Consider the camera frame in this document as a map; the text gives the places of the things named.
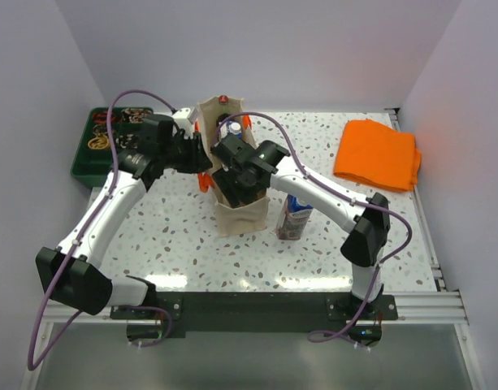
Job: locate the beige canvas bag orange handles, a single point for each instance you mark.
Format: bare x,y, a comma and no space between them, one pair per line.
230,221

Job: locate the blue orange juice carton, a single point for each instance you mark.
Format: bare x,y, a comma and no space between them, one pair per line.
231,127

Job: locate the orange folded cloth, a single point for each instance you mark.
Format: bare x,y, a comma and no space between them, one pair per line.
374,154

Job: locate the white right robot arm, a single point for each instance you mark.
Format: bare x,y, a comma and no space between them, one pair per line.
360,216

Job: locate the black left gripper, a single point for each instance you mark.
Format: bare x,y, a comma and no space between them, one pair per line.
199,161

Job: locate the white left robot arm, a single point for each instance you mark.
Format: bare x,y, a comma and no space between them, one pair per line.
71,272

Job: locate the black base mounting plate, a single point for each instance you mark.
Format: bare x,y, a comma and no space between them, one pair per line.
267,312

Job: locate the aluminium front rail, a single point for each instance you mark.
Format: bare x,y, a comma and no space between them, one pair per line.
402,307

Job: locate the purple milk carton white cap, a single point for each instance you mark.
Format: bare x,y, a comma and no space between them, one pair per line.
293,218

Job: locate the green compartment tray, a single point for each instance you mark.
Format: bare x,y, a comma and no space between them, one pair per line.
93,159

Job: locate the cola bottle red cap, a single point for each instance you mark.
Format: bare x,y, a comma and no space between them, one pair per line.
223,110

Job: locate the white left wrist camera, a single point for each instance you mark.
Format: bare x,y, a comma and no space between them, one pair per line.
185,119

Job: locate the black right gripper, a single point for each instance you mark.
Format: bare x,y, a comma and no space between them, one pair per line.
223,175

